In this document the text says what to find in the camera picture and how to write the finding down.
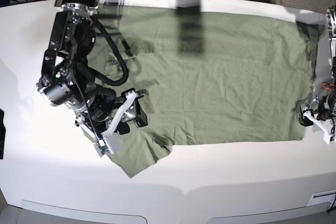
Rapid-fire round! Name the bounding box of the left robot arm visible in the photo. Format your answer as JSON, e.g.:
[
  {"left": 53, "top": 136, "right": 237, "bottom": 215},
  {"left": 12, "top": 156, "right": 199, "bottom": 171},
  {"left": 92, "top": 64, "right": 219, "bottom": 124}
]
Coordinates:
[{"left": 299, "top": 5, "right": 335, "bottom": 144}]

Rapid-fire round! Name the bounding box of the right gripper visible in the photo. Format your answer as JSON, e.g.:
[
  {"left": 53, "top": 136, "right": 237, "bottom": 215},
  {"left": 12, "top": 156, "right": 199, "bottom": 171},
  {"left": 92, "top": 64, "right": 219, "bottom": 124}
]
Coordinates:
[{"left": 75, "top": 89, "right": 148, "bottom": 134}]

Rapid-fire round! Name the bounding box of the green T-shirt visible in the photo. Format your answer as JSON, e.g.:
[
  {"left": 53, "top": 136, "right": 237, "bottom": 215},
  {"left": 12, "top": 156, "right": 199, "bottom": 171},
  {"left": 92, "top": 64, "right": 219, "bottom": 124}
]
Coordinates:
[{"left": 98, "top": 4, "right": 323, "bottom": 177}]

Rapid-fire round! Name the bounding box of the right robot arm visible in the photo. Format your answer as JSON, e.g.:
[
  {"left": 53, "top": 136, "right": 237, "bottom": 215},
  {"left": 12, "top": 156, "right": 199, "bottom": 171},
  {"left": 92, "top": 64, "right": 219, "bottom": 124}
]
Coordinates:
[{"left": 37, "top": 0, "right": 148, "bottom": 141}]

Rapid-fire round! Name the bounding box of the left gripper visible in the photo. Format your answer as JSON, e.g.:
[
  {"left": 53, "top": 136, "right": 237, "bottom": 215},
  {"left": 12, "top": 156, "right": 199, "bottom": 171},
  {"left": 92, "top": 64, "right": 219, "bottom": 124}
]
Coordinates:
[{"left": 299, "top": 94, "right": 335, "bottom": 135}]

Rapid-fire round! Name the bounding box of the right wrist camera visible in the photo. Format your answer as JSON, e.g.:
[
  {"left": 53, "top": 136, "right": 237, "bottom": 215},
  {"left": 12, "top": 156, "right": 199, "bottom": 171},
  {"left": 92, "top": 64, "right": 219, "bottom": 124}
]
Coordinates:
[{"left": 93, "top": 135, "right": 120, "bottom": 157}]

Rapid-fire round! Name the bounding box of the white label sticker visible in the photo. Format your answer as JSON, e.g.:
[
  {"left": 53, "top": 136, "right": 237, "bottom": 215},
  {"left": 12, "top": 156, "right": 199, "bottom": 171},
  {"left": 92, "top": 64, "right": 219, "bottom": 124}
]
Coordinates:
[{"left": 307, "top": 190, "right": 335, "bottom": 208}]

